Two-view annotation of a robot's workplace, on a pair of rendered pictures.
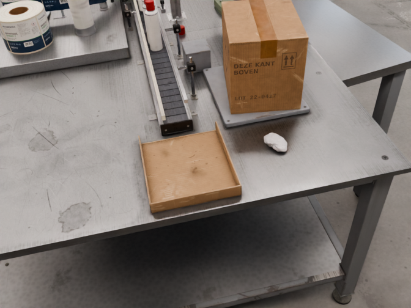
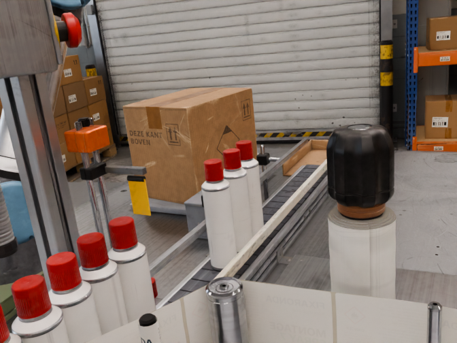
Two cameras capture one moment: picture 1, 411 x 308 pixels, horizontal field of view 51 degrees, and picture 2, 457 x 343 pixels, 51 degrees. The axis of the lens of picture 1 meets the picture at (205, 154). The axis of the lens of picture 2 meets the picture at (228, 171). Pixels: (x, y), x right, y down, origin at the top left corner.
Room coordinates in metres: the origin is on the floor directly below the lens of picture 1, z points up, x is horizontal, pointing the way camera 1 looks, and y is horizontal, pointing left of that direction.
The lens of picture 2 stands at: (2.36, 0.71, 1.32)
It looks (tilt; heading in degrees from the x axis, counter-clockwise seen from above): 18 degrees down; 218
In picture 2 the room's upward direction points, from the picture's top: 6 degrees counter-clockwise
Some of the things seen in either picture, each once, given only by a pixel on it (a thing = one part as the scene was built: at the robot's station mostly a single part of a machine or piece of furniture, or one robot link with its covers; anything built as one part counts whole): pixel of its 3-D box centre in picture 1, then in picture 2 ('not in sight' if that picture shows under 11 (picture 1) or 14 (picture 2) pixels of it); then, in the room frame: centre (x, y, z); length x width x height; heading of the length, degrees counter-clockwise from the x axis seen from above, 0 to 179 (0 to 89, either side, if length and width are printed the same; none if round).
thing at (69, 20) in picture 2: not in sight; (66, 30); (2.01, 0.23, 1.32); 0.04 x 0.03 x 0.04; 65
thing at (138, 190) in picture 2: not in sight; (139, 195); (1.93, 0.21, 1.09); 0.03 x 0.01 x 0.06; 100
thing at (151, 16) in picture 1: (153, 25); (248, 190); (1.60, 0.17, 0.98); 0.05 x 0.05 x 0.20
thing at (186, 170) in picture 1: (186, 163); (335, 157); (0.95, 0.06, 0.85); 0.30 x 0.26 x 0.04; 10
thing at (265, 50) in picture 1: (260, 54); (194, 141); (1.32, -0.22, 0.99); 0.30 x 0.24 x 0.27; 0
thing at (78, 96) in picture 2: not in sight; (43, 118); (-0.32, -3.63, 0.57); 1.20 x 0.85 x 1.14; 21
